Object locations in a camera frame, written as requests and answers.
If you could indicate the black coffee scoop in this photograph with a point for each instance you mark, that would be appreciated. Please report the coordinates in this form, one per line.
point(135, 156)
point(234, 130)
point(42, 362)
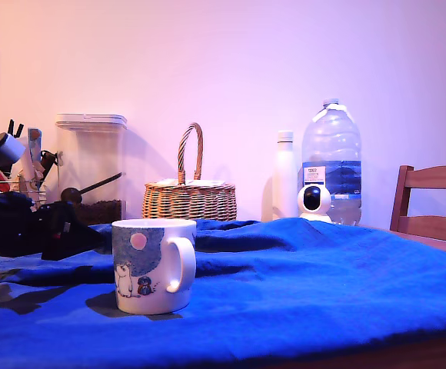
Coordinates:
point(71, 195)

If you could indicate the clear coffee bean container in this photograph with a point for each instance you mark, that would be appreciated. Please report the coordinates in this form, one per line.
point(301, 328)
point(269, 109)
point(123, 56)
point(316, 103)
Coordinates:
point(92, 146)

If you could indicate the white cartoon print mug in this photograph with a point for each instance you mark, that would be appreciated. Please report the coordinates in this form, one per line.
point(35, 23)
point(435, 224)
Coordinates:
point(146, 269)

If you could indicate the white kitchen utensil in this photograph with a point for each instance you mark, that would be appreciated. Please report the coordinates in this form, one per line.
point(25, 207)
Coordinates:
point(32, 167)

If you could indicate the dark brown utensil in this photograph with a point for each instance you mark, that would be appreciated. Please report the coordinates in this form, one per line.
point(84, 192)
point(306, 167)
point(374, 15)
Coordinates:
point(49, 158)

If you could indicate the white paper packet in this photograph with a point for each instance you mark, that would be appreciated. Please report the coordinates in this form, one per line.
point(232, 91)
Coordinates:
point(175, 183)
point(207, 182)

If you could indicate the blue and white utensil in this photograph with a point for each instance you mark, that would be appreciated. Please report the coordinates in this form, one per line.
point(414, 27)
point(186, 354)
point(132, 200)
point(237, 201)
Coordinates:
point(34, 134)

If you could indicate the blue cloth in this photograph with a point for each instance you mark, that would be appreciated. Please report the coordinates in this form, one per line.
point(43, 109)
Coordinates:
point(284, 276)

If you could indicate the white insulated bottle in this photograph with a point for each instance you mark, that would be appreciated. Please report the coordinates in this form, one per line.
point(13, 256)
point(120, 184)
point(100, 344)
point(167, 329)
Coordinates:
point(284, 173)

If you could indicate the large clear water bottle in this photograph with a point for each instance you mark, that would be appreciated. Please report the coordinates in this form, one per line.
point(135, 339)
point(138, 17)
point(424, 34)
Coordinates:
point(330, 138)

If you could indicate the wooden chair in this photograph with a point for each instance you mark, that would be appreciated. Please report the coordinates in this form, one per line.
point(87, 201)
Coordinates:
point(434, 180)

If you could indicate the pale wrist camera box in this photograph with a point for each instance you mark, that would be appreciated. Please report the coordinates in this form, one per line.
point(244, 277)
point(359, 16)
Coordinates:
point(13, 148)

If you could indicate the small white round camera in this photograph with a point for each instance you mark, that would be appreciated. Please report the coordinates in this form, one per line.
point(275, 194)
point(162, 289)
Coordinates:
point(315, 200)

